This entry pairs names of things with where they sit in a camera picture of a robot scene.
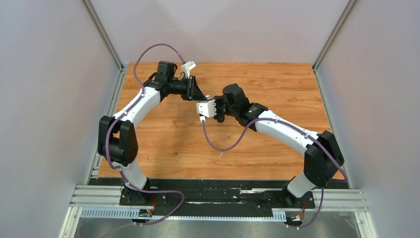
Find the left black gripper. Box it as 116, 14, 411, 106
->
168, 75, 208, 102

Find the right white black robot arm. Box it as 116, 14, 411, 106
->
214, 84, 348, 207

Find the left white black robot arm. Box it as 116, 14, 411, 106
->
98, 61, 206, 205

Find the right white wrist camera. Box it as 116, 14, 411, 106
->
196, 99, 217, 123

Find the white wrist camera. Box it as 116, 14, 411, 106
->
196, 99, 217, 123
181, 61, 196, 78

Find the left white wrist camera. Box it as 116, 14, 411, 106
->
181, 61, 196, 78

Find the left aluminium frame post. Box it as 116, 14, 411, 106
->
81, 0, 124, 71

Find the aluminium frame post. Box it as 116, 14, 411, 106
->
81, 0, 124, 71
312, 0, 359, 72

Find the white slotted cable duct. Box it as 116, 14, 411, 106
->
80, 209, 287, 222

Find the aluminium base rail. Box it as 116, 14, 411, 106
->
70, 185, 368, 212

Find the right aluminium frame post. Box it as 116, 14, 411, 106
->
312, 0, 359, 72

